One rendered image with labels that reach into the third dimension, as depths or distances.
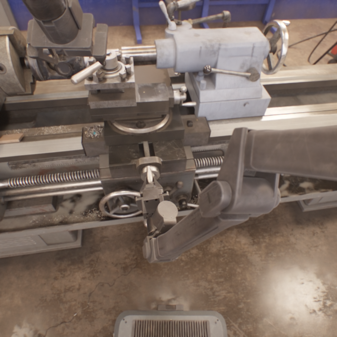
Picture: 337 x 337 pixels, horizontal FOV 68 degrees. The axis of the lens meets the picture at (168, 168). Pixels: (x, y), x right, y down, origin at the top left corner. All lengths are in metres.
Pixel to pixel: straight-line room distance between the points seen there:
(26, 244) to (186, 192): 1.07
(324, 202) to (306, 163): 1.87
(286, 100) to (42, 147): 1.33
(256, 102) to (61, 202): 1.13
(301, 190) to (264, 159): 1.34
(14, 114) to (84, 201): 0.59
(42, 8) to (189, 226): 0.43
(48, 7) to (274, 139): 0.35
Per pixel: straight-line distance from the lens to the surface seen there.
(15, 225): 1.55
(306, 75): 1.72
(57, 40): 0.50
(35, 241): 1.79
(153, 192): 0.69
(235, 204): 0.37
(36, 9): 0.45
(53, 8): 0.45
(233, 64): 1.17
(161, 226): 0.67
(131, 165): 0.98
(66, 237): 1.73
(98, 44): 0.52
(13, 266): 1.93
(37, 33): 0.53
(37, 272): 1.85
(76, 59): 1.10
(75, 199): 1.50
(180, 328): 1.37
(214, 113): 1.21
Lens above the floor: 1.62
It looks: 51 degrees down
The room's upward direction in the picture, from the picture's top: 2 degrees clockwise
